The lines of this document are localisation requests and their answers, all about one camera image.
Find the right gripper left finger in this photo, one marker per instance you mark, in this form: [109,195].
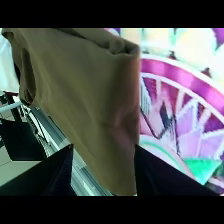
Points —
[46,176]

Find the brown shirt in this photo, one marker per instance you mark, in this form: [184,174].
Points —
[83,100]

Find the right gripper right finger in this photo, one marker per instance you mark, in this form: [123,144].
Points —
[160,176]

